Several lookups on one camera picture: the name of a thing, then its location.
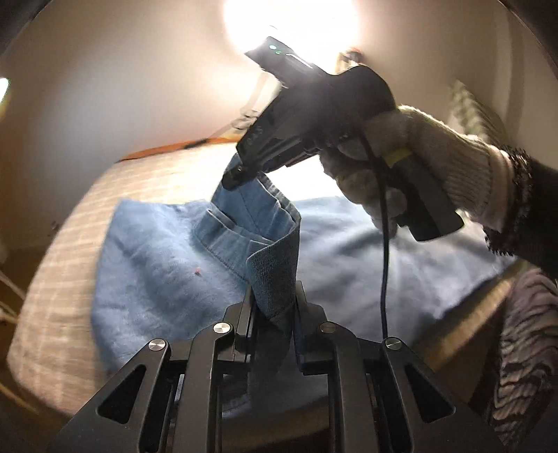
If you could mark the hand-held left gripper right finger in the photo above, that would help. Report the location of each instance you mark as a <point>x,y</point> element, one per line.
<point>309,344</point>

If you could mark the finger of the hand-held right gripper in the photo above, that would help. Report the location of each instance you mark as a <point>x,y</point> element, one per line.
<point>235,178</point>

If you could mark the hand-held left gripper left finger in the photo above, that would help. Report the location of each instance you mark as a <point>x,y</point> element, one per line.
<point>242,335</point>

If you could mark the blue denim pants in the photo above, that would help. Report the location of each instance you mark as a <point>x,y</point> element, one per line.
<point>152,270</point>

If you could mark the person's right forearm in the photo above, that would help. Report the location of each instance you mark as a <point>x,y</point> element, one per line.
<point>540,209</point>

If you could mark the person's right hand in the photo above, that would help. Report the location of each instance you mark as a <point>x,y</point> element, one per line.
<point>436,143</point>

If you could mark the orange bed sheet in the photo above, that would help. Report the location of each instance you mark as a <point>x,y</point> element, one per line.
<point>152,151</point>

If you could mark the green white patterned pillow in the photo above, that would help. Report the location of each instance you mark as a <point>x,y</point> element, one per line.
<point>475,113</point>

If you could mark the person's zebra striped leg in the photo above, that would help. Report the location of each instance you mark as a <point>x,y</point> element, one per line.
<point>523,348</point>

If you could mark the white clip desk lamp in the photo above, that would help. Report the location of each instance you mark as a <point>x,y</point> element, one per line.
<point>3,89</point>

